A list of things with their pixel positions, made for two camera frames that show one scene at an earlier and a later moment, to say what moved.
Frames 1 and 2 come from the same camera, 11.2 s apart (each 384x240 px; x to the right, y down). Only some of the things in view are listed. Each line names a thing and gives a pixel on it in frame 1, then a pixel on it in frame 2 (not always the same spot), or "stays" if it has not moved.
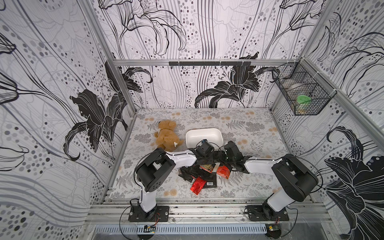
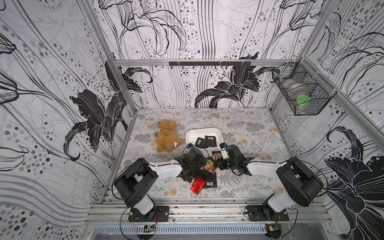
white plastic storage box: [193, 138] stays
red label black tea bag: [223, 171] -> [211, 141]
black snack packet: [187, 173] stays
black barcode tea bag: [210, 178] stays
